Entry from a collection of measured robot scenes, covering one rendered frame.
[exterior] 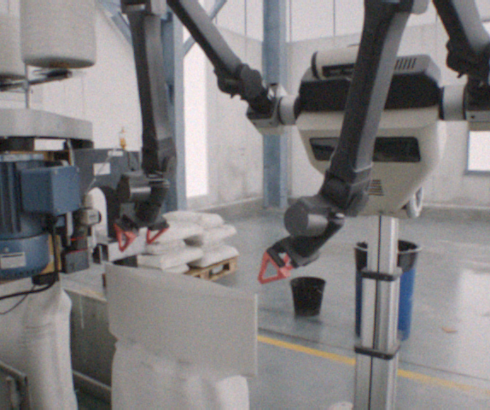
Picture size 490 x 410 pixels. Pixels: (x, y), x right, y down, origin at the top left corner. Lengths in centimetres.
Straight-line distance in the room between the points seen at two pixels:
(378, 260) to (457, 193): 750
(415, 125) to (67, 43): 81
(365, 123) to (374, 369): 96
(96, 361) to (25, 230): 117
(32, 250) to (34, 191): 12
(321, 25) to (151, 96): 899
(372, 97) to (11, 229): 70
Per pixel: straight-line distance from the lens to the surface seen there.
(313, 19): 1004
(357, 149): 78
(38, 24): 105
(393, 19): 71
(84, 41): 105
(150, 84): 102
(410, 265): 314
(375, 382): 157
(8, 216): 95
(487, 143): 880
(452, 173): 889
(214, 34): 115
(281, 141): 960
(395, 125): 116
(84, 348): 209
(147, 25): 101
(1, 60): 126
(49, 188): 89
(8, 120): 91
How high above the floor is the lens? 134
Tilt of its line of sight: 8 degrees down
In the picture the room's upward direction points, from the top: 1 degrees counter-clockwise
